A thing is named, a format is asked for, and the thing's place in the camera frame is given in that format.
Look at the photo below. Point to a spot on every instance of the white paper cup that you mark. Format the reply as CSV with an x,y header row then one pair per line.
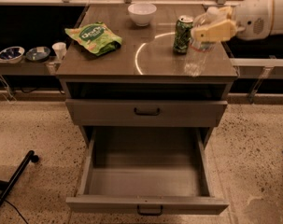
x,y
59,49

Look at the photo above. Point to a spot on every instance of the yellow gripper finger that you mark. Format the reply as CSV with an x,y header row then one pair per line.
x,y
215,32
220,12

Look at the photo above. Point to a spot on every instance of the green soda can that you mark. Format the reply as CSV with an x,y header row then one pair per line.
x,y
182,34

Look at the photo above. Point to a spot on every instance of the clear plastic water bottle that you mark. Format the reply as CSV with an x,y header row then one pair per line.
x,y
198,51

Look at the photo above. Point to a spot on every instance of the black stand leg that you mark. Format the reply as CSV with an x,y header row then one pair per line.
x,y
6,186

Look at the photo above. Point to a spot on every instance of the grey upper drawer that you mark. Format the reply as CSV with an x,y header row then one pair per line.
x,y
146,113

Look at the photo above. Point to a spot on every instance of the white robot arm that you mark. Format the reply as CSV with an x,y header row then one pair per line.
x,y
277,20

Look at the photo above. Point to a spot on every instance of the dark blue bowl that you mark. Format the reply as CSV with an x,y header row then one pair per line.
x,y
38,54

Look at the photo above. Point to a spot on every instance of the grey side shelf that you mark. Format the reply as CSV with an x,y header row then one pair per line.
x,y
26,68

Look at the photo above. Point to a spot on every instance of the green snack bag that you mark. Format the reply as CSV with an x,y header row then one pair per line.
x,y
96,38

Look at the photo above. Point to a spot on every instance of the white bowl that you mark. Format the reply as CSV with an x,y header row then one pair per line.
x,y
142,13

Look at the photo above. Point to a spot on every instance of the grey drawer cabinet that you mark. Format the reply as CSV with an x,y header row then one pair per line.
x,y
145,66

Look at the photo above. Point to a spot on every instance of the grey open middle drawer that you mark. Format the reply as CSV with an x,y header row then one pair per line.
x,y
146,171

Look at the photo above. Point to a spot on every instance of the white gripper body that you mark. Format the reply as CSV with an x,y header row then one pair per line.
x,y
252,19

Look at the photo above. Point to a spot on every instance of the blue patterned bowl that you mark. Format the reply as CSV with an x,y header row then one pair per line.
x,y
11,54

